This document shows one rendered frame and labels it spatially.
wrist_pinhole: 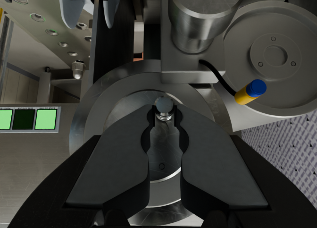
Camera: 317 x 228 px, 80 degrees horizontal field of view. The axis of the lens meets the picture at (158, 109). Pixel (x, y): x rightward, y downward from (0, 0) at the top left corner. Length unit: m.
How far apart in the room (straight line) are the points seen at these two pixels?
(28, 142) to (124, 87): 0.47
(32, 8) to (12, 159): 0.38
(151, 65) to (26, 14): 0.30
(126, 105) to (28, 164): 0.48
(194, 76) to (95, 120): 0.09
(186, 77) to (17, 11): 0.35
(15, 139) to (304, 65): 0.62
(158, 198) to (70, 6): 0.20
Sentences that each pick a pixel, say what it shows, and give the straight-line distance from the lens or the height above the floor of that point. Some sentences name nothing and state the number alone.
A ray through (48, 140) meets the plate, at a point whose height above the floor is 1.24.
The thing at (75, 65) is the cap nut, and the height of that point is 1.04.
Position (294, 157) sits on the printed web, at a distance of 0.30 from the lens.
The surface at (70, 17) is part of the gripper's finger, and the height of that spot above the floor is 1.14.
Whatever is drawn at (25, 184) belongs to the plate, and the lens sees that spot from 0.61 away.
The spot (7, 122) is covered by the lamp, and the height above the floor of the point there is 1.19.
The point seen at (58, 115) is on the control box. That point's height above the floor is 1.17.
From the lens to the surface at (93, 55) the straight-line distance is 0.21.
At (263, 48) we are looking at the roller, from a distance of 0.22.
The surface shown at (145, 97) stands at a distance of 0.16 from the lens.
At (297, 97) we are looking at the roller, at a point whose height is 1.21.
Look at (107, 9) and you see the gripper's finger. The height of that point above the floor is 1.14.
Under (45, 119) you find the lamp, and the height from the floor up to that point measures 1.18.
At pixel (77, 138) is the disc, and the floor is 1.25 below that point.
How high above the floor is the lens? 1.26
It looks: 12 degrees down
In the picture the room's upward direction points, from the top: 180 degrees clockwise
